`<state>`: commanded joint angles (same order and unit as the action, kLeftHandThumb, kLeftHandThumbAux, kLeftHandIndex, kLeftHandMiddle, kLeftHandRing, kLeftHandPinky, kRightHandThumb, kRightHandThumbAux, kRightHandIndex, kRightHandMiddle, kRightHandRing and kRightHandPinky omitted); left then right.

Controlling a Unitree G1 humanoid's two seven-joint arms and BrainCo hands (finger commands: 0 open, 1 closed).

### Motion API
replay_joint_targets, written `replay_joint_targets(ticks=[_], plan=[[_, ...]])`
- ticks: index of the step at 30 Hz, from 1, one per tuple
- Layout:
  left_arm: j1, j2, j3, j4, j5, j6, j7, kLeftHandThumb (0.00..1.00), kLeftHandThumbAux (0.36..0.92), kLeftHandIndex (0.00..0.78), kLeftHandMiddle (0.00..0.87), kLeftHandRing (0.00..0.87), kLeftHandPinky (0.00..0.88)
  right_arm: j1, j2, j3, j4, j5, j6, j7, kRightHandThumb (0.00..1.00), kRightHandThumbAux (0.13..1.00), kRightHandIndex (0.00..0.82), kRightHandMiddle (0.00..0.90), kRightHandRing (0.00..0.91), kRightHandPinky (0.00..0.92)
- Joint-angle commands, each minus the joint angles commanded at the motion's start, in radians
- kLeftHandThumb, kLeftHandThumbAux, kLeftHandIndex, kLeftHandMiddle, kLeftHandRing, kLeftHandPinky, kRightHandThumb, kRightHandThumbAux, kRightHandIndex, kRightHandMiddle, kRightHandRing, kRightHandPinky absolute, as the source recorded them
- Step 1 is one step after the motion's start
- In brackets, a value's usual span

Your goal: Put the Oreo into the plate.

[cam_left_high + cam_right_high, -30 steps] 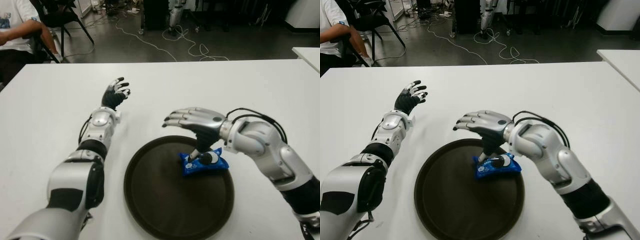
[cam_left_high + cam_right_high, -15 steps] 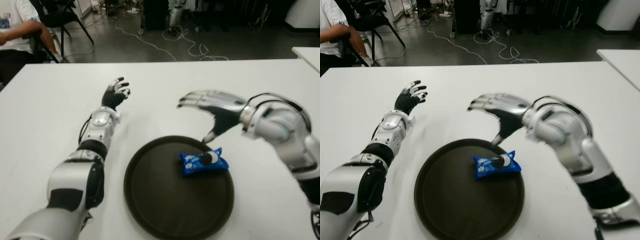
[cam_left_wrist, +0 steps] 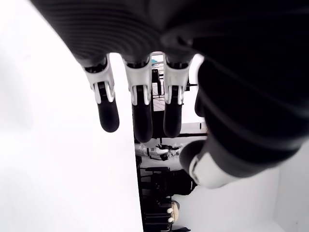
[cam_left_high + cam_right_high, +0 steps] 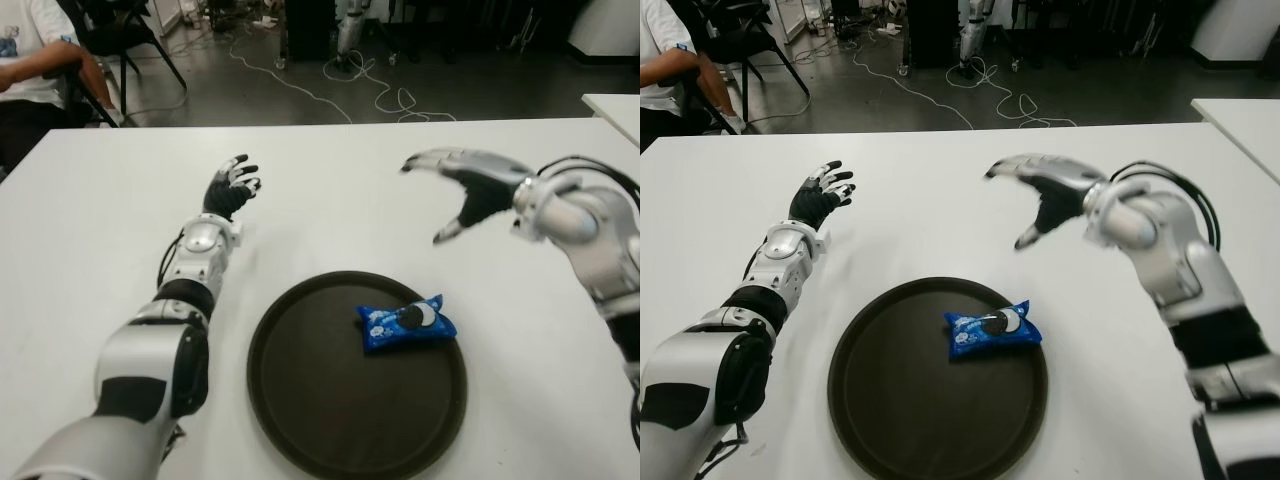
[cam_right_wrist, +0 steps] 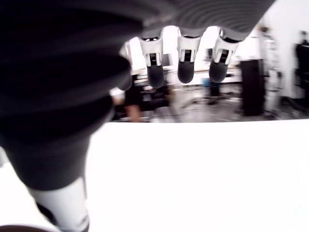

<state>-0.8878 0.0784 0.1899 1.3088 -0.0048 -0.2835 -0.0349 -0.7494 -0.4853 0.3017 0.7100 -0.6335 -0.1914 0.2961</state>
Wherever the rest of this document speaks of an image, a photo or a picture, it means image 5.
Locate right black-silver robot hand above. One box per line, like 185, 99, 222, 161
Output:
0, 0, 277, 232

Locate round dark brown tray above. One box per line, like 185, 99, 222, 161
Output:
0, 224, 48, 232

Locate black cabinet on casters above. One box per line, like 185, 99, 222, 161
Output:
240, 59, 266, 117

